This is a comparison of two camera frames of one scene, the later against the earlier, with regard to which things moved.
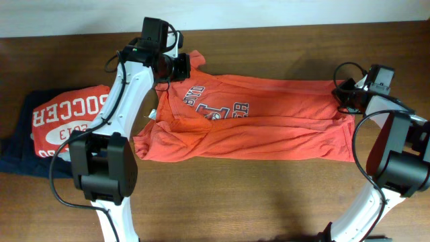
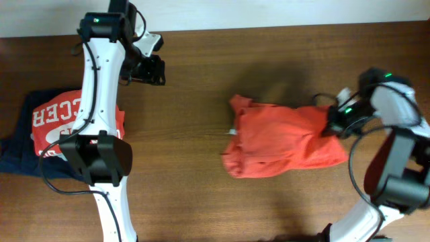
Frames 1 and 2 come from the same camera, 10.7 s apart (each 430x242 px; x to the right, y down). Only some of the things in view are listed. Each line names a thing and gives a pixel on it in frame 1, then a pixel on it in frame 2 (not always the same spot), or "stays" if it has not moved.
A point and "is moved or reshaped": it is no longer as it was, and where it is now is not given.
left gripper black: (185, 70) → (155, 72)
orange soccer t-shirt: (216, 116) is moved or reshaped
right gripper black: (339, 95) → (333, 127)
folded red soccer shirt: (56, 118) stays
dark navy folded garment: (17, 154) stays
